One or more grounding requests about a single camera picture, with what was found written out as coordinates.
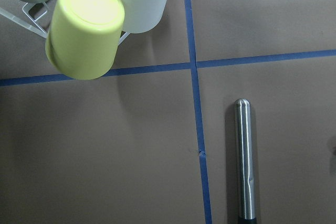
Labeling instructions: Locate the yellow upturned cup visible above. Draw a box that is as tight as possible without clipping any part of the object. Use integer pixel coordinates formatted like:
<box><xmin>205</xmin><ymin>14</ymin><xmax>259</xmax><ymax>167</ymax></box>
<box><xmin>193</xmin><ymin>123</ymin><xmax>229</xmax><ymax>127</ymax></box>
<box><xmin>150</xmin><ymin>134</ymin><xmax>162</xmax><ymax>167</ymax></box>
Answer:
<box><xmin>45</xmin><ymin>0</ymin><xmax>125</xmax><ymax>80</ymax></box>

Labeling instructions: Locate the white wire cup rack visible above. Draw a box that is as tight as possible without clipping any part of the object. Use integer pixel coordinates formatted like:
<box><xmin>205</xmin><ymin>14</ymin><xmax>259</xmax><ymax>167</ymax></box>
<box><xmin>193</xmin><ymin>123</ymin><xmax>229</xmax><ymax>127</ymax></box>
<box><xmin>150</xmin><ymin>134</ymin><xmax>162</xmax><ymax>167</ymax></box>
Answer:
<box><xmin>0</xmin><ymin>0</ymin><xmax>131</xmax><ymax>45</ymax></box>

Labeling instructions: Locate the steel muddler black tip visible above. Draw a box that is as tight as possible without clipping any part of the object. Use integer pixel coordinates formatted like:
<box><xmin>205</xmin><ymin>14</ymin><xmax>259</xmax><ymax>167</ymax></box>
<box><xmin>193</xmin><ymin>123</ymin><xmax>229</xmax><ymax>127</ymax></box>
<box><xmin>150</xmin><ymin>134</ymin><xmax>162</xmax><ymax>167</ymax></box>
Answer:
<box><xmin>234</xmin><ymin>98</ymin><xmax>257</xmax><ymax>223</ymax></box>

